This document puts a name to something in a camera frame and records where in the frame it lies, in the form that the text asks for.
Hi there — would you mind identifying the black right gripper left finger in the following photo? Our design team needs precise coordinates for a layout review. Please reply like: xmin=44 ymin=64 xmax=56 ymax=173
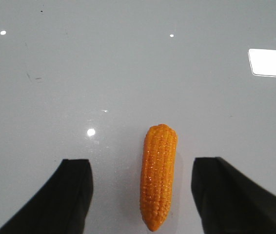
xmin=0 ymin=159 xmax=94 ymax=234

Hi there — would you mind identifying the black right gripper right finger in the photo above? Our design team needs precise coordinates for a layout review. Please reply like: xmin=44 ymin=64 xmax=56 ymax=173
xmin=191 ymin=157 xmax=276 ymax=234

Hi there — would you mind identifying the orange plastic corn cob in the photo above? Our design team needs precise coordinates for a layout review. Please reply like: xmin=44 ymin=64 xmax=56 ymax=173
xmin=139 ymin=124 xmax=178 ymax=232

